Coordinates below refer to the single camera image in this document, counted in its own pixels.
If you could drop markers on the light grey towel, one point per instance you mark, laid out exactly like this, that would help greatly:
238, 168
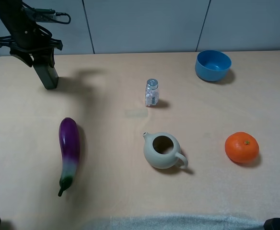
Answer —
174, 222

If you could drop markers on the purple toy eggplant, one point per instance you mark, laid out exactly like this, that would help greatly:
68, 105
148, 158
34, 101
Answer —
69, 141

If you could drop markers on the grey-green ceramic teapot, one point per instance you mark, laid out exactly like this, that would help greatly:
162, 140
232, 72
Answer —
163, 151

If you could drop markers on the clear pill bottle silver cap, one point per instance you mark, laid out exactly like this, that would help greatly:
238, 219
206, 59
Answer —
152, 92

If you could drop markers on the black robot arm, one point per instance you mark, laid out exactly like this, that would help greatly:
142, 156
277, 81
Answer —
12, 11

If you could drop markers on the orange tangerine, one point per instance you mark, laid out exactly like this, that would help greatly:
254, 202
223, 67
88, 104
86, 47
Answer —
241, 147

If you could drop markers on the dark green pump bottle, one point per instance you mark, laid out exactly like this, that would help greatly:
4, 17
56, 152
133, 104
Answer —
47, 75

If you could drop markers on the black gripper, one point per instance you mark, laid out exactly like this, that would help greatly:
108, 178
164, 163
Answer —
29, 38

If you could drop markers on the blue plastic bowl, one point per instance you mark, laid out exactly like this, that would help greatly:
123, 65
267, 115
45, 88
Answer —
212, 65

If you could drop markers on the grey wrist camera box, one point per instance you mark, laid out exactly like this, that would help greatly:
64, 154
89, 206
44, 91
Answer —
41, 15

